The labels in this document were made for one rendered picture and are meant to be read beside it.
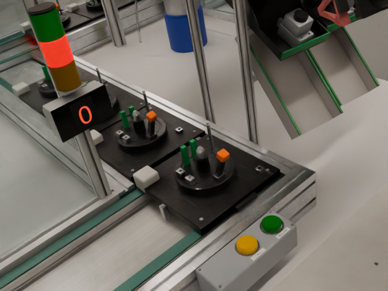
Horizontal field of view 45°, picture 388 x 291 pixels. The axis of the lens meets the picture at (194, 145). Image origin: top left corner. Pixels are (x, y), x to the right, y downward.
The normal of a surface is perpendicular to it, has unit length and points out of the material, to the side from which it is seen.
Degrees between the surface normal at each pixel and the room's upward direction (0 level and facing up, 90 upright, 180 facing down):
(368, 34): 90
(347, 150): 0
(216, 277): 0
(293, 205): 90
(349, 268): 0
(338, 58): 45
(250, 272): 90
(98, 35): 90
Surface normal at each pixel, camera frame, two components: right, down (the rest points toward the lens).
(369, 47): 0.64, 0.36
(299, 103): 0.24, -0.25
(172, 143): -0.16, -0.80
